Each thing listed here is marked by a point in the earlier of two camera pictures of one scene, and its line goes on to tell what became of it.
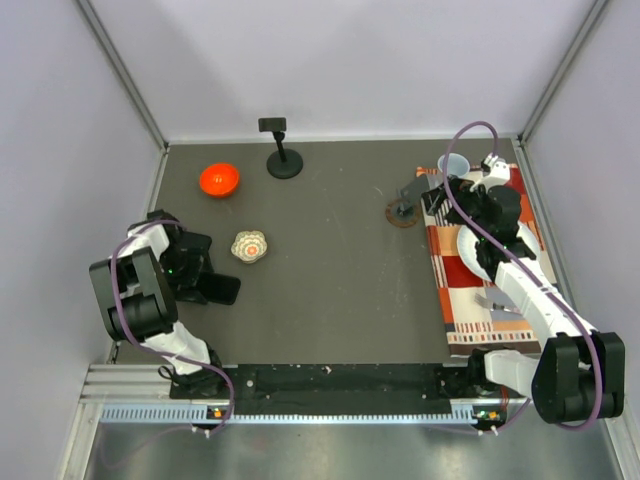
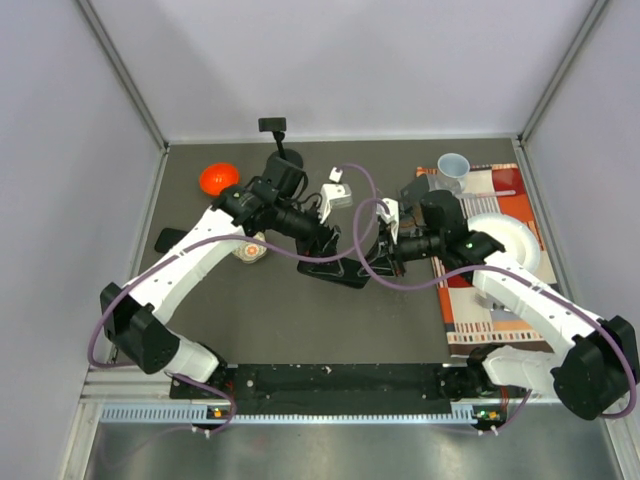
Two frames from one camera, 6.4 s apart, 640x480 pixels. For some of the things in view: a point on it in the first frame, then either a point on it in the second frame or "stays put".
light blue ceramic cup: (457, 164) stays put
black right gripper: (463, 191) -> (386, 256)
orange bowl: (219, 180) stays put
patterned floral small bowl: (249, 246) stays put
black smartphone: (219, 288) -> (349, 271)
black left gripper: (196, 258) -> (321, 241)
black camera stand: (282, 163) stays put
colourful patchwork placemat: (477, 318) stays put
